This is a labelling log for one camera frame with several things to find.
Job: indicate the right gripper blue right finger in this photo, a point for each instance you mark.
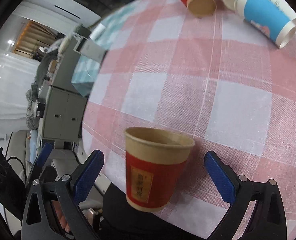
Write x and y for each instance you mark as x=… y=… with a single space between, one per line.
x=267 y=220

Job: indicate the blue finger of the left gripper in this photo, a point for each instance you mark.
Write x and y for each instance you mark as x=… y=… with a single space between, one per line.
x=38 y=164

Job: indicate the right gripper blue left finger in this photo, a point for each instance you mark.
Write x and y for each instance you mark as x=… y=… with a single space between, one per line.
x=40 y=219

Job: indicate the red kraft paper cup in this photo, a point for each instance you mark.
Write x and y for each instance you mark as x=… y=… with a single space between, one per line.
x=155 y=159

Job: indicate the green leaf cup right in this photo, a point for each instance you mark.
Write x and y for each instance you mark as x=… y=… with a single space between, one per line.
x=283 y=2

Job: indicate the large blue paper cup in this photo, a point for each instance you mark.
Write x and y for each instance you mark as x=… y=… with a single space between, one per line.
x=266 y=17

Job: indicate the person's left hand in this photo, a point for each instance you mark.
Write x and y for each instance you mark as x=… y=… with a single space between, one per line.
x=63 y=223

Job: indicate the grey side cabinet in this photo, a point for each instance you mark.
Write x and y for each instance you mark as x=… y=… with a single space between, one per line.
x=64 y=105

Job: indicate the teal plaid tablecloth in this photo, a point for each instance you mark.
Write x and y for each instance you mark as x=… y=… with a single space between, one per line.
x=103 y=35

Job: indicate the white power bank box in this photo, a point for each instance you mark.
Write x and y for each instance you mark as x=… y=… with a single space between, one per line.
x=89 y=49

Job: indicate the pink plaid tablecloth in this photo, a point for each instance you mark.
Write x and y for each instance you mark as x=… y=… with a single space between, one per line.
x=215 y=79

